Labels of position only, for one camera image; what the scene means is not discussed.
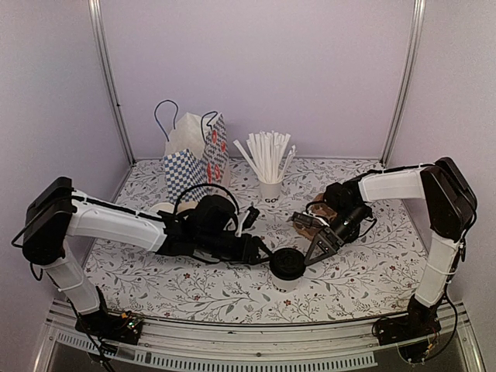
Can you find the left aluminium frame post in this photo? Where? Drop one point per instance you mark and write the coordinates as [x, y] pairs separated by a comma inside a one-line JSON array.
[[95, 12]]

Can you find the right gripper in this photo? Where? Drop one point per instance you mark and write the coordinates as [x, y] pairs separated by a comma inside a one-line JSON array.
[[321, 257]]

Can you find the stack of white paper cups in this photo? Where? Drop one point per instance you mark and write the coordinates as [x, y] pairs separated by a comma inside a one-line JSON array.
[[169, 207]]

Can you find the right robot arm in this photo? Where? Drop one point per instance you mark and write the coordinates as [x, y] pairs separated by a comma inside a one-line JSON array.
[[452, 211]]

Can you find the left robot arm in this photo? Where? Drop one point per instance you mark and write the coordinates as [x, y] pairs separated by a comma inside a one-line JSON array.
[[61, 211]]

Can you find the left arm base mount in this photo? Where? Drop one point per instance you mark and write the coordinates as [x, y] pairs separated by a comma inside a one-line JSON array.
[[125, 327]]

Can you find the white paper coffee cup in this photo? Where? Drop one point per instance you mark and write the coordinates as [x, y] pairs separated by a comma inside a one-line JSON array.
[[285, 286]]

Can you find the white cup holding straws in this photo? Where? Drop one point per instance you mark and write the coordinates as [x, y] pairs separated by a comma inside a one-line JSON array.
[[270, 192]]

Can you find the brown cardboard cup carrier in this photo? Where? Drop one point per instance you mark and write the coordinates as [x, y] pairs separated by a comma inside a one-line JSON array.
[[320, 212]]

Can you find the front aluminium rail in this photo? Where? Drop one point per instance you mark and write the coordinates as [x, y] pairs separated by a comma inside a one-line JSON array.
[[179, 345]]

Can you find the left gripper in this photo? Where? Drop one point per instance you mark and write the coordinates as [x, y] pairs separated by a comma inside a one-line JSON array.
[[248, 255]]

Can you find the floral table mat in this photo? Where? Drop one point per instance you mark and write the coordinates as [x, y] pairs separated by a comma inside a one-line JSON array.
[[375, 275]]

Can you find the bundle of white wrapped straws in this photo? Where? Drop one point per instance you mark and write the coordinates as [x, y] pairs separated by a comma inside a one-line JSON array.
[[268, 155]]

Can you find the aluminium frame post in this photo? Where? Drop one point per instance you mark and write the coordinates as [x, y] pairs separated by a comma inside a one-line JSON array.
[[95, 12], [414, 41]]

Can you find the checkered paper takeout bag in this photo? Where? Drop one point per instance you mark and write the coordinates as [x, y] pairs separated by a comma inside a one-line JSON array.
[[195, 152]]

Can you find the black plastic cup lid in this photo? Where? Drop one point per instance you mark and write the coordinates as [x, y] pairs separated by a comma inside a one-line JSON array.
[[287, 264]]

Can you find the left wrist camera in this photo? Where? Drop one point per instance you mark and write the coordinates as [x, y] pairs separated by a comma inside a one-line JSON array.
[[247, 220]]

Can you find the right aluminium frame post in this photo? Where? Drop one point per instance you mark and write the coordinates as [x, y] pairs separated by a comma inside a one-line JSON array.
[[414, 41]]

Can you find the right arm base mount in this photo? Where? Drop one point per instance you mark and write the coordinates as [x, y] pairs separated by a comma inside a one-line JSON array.
[[407, 329]]

